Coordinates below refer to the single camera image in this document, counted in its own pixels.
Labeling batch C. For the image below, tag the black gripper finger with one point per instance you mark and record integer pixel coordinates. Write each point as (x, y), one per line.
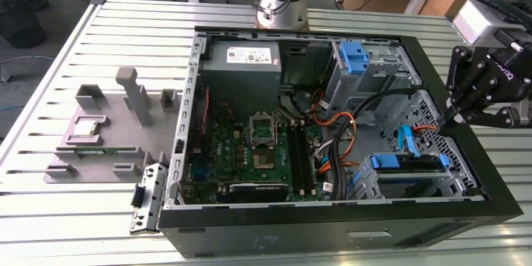
(459, 69)
(508, 118)

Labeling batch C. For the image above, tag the hard disk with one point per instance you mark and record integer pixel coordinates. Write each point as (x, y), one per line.
(387, 161)

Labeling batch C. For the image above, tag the metal disk bay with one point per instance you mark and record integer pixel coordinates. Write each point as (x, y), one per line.
(367, 185)

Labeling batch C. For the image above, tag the grey metal drive cage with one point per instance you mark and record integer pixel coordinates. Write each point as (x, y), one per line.
(361, 88)

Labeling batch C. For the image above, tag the blue plastic latch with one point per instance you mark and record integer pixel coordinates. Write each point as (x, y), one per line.
(353, 57)

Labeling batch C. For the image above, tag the black RAM slot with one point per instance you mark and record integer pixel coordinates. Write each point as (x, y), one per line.
(296, 157)
(307, 157)

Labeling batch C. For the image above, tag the grey power supply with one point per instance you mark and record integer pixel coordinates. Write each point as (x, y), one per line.
(240, 85)

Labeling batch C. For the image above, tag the black open PC case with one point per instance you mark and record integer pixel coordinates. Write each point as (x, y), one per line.
(332, 225)

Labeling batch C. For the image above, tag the CPU socket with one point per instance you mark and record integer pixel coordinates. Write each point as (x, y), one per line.
(265, 160)

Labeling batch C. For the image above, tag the black graphics card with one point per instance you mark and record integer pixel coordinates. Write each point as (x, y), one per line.
(257, 192)

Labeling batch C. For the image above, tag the green motherboard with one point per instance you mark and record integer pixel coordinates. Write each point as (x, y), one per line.
(224, 154)

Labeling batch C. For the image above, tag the grey parts rack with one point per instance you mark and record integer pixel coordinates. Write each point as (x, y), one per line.
(116, 141)

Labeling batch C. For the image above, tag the green RAM stick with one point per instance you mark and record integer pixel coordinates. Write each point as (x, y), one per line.
(99, 152)

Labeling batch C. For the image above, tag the silver CPU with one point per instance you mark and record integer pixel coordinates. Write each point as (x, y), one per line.
(85, 128)

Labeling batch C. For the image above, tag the black mesh waste bin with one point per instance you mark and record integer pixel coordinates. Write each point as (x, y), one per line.
(23, 29)

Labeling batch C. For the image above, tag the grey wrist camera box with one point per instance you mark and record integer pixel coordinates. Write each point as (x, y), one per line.
(477, 23)

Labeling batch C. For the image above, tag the grey metal bracket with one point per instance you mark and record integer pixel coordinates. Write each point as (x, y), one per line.
(151, 197)

